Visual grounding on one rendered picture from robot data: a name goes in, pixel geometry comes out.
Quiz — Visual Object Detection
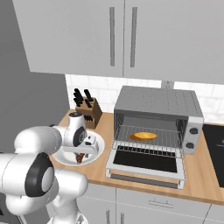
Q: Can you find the black hob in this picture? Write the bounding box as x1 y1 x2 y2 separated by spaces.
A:
202 123 224 188

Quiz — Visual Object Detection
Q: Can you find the wooden knife block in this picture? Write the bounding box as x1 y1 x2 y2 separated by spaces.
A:
74 97 103 130

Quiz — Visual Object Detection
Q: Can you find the grey long cupboard handle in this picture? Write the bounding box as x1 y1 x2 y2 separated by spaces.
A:
129 6 138 68
108 6 116 67

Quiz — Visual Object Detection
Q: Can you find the brown kebab skewer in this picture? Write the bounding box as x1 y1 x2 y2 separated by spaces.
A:
75 153 86 165

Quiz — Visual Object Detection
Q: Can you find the grey fridge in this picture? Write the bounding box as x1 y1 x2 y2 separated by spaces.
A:
0 0 70 154

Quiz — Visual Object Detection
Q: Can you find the silver toaster oven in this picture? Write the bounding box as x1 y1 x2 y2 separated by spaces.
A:
113 85 205 160

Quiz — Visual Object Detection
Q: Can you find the black knife handle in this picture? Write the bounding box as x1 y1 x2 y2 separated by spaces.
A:
83 88 95 102
73 87 84 107

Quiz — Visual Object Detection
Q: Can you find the white round plate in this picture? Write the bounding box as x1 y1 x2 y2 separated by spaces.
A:
51 129 106 167

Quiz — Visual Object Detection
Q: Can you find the grey toaster oven door handle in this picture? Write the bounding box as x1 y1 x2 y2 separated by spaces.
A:
109 172 180 188

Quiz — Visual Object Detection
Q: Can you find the grey drawer handle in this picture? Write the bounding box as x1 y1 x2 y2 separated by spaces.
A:
148 199 175 209

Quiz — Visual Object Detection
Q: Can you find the wire toaster oven rack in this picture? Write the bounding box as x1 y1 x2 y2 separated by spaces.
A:
114 124 184 158

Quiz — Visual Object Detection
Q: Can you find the grey base cupboard door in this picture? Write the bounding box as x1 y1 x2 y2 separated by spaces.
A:
115 203 207 224
76 183 118 224

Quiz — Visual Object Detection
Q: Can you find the grey wall cupboard door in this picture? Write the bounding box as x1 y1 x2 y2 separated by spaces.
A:
122 0 224 86
11 0 126 79

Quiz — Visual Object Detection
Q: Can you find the grey drawer front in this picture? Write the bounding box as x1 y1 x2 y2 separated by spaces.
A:
115 187 213 221

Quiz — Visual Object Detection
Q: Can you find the golden baguette bread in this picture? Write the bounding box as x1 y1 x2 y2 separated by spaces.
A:
129 131 158 142

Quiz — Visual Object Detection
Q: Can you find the grey wall socket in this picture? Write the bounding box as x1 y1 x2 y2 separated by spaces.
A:
160 80 175 89

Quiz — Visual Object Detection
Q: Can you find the toaster oven glass door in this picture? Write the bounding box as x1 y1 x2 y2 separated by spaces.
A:
104 140 186 190

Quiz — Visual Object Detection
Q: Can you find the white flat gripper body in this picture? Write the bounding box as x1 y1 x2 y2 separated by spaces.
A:
62 143 100 156

